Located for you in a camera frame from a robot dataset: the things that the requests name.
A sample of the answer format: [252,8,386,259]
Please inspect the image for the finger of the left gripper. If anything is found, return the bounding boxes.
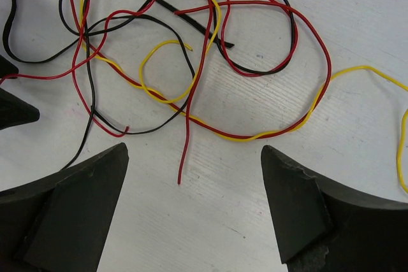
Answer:
[0,56,40,130]

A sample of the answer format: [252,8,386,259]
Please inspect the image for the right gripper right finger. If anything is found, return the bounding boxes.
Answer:
[261,145,407,271]

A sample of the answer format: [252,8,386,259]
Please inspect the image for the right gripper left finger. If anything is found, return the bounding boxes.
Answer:
[1,143,129,271]

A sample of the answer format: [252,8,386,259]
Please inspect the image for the black wire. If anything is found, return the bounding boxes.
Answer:
[2,0,196,171]
[113,0,296,75]

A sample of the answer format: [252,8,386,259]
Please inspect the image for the yellow wire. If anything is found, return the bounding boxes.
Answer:
[79,0,408,195]

